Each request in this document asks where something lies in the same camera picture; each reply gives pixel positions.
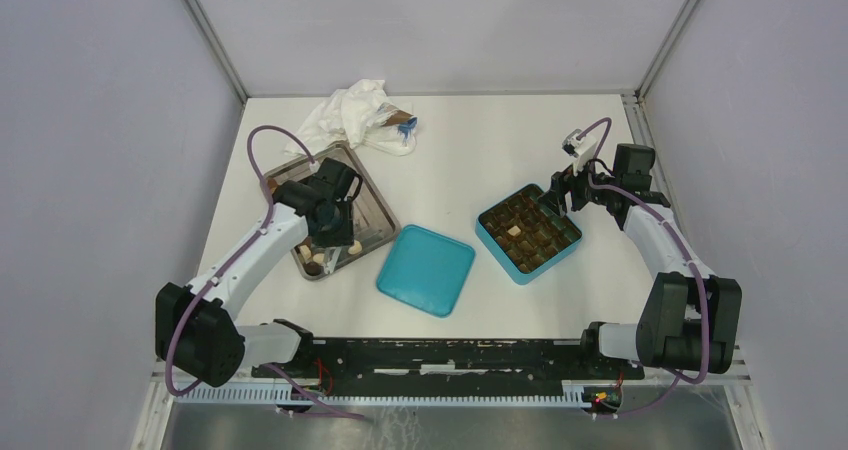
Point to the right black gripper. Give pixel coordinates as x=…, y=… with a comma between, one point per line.
x=562, y=183

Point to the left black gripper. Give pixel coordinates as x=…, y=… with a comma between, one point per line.
x=345, y=234

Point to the stainless steel tray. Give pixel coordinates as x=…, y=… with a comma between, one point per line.
x=374, y=224

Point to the teal chocolate box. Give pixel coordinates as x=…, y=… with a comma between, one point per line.
x=545, y=239

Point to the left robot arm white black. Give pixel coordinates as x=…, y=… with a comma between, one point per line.
x=195, y=329

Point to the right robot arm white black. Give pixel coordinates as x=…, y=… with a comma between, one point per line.
x=690, y=319

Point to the white crumpled cloth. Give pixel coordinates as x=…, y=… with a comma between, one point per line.
x=350, y=115

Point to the teal box lid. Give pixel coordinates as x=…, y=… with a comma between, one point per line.
x=426, y=270

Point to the brown blue wrapper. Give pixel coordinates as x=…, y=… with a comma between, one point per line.
x=389, y=115

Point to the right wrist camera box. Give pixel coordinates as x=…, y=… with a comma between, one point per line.
x=582, y=148

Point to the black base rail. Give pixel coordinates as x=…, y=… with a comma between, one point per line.
x=379, y=367

